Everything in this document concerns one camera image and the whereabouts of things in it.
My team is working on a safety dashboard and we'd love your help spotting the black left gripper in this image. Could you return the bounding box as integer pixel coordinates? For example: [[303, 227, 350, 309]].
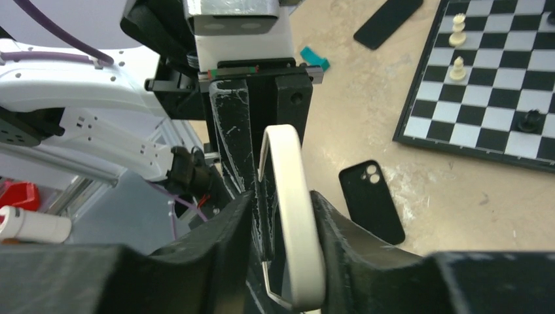
[[145, 58, 323, 255]]

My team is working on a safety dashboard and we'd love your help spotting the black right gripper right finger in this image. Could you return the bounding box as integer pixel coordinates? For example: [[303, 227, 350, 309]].
[[310, 191, 554, 313]]

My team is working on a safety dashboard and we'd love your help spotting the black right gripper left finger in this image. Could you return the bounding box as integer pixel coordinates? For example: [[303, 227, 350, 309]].
[[1, 192, 253, 313]]

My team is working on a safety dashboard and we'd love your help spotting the white phone case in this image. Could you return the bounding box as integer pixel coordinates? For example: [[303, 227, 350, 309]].
[[258, 124, 326, 311]]

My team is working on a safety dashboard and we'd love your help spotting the black phone case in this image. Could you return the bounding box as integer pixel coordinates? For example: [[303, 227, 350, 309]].
[[338, 160, 406, 245]]

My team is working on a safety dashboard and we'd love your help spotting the black smartphone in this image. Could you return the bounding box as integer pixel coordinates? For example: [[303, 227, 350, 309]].
[[353, 0, 423, 50]]

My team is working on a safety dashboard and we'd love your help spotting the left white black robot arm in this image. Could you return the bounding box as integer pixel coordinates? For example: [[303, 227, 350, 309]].
[[1, 1, 323, 261]]

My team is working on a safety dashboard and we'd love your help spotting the teal arch block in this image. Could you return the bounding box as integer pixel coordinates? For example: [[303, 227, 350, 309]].
[[300, 46, 331, 72]]

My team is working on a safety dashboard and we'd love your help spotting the white plastic bottle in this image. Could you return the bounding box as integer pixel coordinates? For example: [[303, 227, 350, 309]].
[[1, 206, 72, 243]]

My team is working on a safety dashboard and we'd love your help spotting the red plastic container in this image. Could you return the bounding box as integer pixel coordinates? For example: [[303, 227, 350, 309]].
[[1, 181, 41, 211]]

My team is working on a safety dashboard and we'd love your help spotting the cream chess pawn front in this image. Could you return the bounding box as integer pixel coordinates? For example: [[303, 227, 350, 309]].
[[449, 56, 467, 81]]

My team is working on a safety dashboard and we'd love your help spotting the cream chess pawn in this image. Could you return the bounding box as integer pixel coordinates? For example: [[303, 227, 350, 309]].
[[449, 56, 467, 81], [448, 13, 467, 47]]

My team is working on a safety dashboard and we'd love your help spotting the black white chessboard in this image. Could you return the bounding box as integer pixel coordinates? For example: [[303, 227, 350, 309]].
[[393, 1, 554, 173]]

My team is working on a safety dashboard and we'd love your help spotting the black chess piece middle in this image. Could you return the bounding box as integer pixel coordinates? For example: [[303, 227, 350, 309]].
[[516, 109, 543, 133]]

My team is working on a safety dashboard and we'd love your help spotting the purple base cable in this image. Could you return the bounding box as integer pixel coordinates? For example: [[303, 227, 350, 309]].
[[147, 182, 209, 239]]

